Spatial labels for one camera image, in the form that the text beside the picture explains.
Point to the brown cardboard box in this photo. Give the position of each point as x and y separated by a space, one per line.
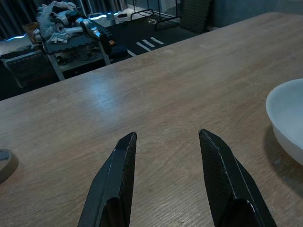
32 30

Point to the dark ribbed foam panel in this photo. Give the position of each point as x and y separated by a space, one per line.
196 16

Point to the white bowl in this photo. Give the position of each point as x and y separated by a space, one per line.
288 113

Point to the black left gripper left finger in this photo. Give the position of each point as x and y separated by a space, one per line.
113 179

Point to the white frame work table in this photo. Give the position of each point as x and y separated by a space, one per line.
71 45

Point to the black slatted crate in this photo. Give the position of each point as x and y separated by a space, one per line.
28 66

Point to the grey robot parts heap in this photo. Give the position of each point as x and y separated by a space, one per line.
59 21

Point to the dark curtain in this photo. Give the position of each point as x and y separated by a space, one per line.
16 16

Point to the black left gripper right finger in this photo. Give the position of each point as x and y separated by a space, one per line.
227 184

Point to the black metal rack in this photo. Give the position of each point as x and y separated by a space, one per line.
142 11

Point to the dark blue box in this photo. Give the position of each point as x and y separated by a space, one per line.
118 50

